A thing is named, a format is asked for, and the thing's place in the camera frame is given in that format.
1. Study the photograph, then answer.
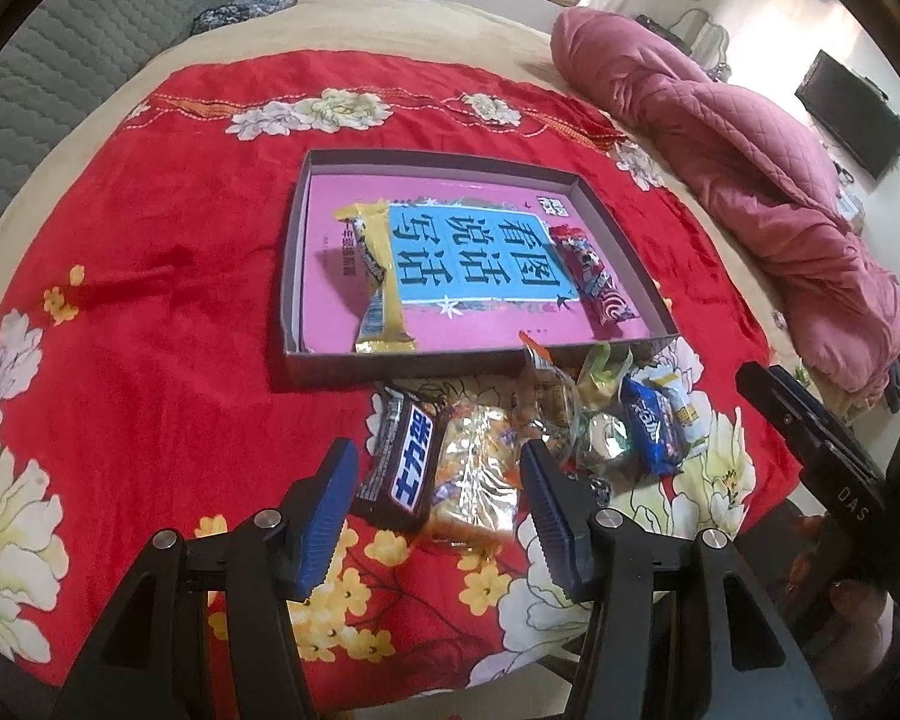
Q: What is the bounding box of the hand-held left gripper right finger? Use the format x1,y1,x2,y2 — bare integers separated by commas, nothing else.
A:
520,438,833,720

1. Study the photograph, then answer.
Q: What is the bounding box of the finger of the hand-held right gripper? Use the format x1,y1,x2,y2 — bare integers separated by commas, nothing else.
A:
735,362,884,482

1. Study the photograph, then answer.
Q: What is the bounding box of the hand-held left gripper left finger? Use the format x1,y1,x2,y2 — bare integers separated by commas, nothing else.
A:
52,436,361,720

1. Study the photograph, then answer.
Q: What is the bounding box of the clear orange cracker packet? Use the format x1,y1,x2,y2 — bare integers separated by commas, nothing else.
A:
423,401,527,550

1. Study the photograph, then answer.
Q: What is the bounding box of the dark brown chocolate bar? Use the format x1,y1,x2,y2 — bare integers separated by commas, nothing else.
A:
350,384,448,535

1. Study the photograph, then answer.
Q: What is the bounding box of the white yellow snack packet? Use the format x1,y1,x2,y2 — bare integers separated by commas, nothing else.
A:
664,369,712,460

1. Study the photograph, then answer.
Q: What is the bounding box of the blue cookie packet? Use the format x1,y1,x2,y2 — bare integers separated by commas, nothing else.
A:
618,373,685,478

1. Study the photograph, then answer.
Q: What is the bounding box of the grey shallow cardboard box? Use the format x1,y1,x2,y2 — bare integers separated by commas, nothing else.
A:
272,149,681,392

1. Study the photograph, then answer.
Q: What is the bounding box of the person's right hand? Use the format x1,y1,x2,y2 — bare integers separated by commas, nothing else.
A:
829,581,900,691

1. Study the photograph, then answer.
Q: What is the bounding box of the pale green round pastry packet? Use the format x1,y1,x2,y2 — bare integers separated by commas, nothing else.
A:
572,409,637,479

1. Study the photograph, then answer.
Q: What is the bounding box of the orange brown pastry packet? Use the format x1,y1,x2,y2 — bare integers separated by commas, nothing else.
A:
513,337,580,452

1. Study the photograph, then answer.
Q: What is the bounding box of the green clear pastry packet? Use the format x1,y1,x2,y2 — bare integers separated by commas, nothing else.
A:
573,341,635,412

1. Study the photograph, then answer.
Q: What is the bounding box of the red dog print snack packet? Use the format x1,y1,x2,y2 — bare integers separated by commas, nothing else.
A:
547,223,641,326

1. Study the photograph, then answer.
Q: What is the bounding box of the red floral blanket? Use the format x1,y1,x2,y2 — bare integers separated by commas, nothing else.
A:
0,51,803,691

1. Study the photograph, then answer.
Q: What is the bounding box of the pink quilted duvet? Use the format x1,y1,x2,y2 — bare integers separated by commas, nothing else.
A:
551,6,900,412

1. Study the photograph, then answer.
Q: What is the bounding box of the gold snack bar packet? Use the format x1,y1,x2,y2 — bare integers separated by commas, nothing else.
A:
334,199,418,356

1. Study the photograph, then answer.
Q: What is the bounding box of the black flat television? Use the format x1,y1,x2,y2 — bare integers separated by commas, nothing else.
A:
794,49,900,182

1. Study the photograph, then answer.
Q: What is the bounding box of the pink book with blue label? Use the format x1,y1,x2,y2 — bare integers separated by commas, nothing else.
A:
300,175,658,355

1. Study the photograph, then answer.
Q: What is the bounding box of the white metal chair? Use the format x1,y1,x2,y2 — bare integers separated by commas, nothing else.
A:
669,7,730,82

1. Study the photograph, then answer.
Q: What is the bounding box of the dark floral pillow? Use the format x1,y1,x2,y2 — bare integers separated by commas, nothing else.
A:
190,0,302,35

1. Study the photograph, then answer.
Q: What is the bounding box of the grey quilted headboard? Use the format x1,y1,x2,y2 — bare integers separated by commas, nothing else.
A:
0,0,242,260

